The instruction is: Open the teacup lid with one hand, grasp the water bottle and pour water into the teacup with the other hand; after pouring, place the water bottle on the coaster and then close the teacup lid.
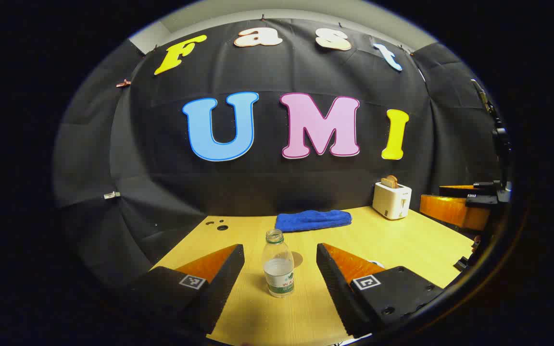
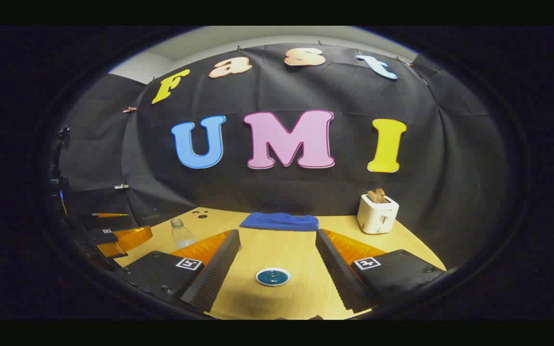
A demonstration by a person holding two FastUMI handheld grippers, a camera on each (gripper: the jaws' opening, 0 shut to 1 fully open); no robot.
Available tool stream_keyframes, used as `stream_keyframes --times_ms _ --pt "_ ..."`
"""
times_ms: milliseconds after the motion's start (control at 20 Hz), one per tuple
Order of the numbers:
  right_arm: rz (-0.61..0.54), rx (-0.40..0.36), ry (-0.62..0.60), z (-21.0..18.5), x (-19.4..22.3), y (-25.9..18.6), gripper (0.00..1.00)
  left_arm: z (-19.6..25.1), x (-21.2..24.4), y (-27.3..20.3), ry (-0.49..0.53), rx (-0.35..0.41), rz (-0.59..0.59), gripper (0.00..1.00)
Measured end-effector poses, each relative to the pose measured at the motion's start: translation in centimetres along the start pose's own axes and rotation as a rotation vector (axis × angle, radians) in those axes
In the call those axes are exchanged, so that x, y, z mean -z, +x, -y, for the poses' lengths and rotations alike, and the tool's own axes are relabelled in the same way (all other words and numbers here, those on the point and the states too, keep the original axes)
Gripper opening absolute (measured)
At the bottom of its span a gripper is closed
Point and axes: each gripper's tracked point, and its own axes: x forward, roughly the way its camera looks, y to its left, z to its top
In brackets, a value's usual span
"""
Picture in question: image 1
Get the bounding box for black backdrop cloth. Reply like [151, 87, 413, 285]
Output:
[53, 18, 504, 289]

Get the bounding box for white toaster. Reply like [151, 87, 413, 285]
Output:
[372, 182, 412, 221]

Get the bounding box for blue folded towel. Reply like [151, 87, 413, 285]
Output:
[275, 210, 353, 233]

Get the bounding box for clear plastic water bottle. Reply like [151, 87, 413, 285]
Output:
[262, 229, 295, 298]

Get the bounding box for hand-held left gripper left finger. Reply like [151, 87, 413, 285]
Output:
[128, 244, 245, 335]

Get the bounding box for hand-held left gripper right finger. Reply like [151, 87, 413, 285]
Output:
[316, 243, 446, 338]

